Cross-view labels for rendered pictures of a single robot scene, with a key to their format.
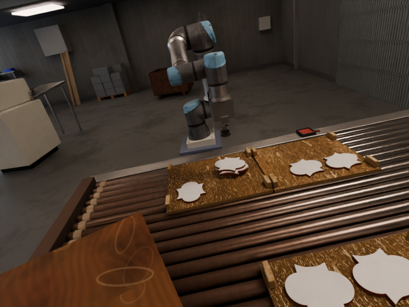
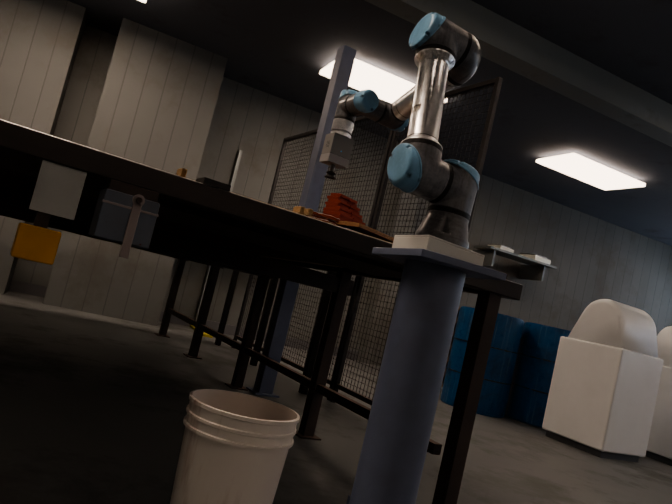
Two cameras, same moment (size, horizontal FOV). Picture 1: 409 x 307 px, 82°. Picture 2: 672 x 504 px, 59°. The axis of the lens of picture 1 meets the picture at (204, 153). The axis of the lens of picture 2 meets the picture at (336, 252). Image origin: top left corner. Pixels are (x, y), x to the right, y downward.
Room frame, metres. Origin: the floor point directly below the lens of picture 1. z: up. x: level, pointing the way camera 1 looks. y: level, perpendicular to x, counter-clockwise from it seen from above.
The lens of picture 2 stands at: (2.76, -1.00, 0.69)
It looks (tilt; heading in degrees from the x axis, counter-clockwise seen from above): 5 degrees up; 152
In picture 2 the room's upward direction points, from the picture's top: 14 degrees clockwise
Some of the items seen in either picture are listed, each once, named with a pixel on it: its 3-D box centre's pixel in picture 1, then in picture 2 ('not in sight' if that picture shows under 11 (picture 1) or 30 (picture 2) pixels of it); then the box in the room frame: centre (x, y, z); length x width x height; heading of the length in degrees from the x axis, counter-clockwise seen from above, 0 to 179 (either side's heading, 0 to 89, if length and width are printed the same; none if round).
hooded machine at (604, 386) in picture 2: not in sight; (605, 375); (-0.51, 3.53, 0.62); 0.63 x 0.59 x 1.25; 177
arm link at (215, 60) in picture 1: (215, 69); (348, 107); (0.91, -0.10, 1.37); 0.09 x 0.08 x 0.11; 0
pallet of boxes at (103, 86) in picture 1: (111, 81); not in sight; (9.43, 2.92, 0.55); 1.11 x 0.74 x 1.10; 85
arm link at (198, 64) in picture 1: (208, 67); (366, 104); (1.01, -0.08, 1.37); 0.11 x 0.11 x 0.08; 0
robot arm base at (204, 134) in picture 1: (198, 128); (444, 228); (1.46, 0.01, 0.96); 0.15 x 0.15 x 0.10
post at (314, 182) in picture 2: not in sight; (305, 216); (-0.84, 0.64, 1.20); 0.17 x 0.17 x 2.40; 2
